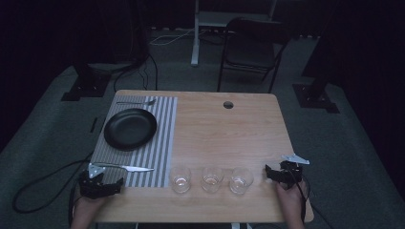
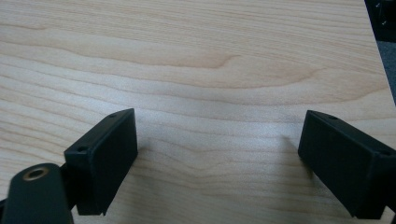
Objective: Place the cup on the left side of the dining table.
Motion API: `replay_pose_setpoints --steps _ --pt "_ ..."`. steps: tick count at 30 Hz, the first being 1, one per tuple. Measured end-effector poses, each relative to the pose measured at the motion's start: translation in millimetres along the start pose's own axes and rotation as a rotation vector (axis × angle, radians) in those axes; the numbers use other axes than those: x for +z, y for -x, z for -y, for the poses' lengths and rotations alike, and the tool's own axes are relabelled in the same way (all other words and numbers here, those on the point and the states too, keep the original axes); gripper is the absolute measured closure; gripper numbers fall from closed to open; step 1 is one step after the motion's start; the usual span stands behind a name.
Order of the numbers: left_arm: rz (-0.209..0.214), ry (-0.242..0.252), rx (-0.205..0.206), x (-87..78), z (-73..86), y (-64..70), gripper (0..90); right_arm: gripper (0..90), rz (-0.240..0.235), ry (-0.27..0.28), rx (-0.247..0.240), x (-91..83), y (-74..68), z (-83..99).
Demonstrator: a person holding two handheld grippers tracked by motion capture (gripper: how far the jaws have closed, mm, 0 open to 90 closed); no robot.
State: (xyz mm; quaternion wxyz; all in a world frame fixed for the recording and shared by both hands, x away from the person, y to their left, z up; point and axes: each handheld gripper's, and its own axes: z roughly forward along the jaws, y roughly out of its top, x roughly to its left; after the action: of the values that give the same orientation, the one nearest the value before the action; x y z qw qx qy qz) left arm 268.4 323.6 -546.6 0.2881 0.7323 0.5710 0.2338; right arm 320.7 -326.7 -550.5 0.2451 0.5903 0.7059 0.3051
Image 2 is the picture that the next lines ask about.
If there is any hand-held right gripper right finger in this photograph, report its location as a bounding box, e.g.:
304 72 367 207
297 109 396 220

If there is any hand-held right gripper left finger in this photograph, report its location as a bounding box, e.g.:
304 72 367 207
64 107 139 217

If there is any black equipment base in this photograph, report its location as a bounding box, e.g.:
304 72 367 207
363 0 396 43

